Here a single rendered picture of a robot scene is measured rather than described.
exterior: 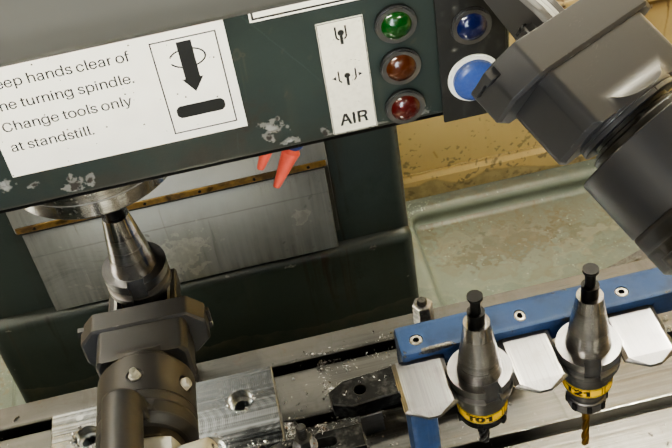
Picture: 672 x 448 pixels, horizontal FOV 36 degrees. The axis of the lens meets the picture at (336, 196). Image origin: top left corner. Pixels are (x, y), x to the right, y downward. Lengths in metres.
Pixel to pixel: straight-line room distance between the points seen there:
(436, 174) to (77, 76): 1.51
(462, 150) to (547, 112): 1.52
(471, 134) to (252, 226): 0.64
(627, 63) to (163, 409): 0.50
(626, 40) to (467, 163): 1.52
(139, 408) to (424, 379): 0.30
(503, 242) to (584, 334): 1.07
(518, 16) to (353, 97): 0.13
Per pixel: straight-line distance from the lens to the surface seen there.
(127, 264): 1.01
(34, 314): 1.73
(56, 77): 0.66
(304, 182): 1.55
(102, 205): 0.88
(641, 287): 1.11
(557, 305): 1.09
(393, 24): 0.66
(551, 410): 1.41
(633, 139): 0.57
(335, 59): 0.67
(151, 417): 0.91
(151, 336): 0.99
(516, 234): 2.10
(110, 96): 0.67
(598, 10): 0.61
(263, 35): 0.65
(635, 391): 1.44
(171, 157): 0.70
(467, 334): 0.98
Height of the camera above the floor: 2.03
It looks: 40 degrees down
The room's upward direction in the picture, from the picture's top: 10 degrees counter-clockwise
